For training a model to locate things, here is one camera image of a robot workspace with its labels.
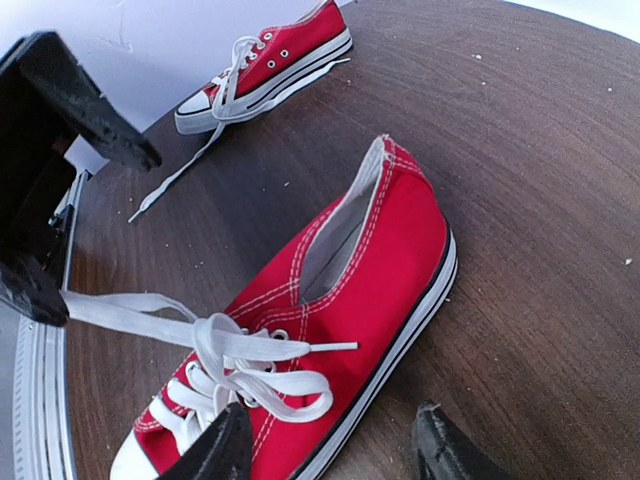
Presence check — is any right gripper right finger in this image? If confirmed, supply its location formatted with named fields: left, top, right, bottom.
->
left=412, top=402, right=510, bottom=480

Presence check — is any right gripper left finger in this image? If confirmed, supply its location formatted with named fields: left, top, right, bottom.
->
left=159, top=402, right=253, bottom=480

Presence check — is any red canvas sneaker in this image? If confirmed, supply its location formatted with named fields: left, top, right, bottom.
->
left=64, top=135, right=458, bottom=479
left=128, top=1, right=353, bottom=223

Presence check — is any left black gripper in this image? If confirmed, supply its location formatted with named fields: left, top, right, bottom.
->
left=1, top=31, right=162, bottom=327

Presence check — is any aluminium front rail frame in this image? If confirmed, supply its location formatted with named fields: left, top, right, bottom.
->
left=1, top=171, right=91, bottom=479

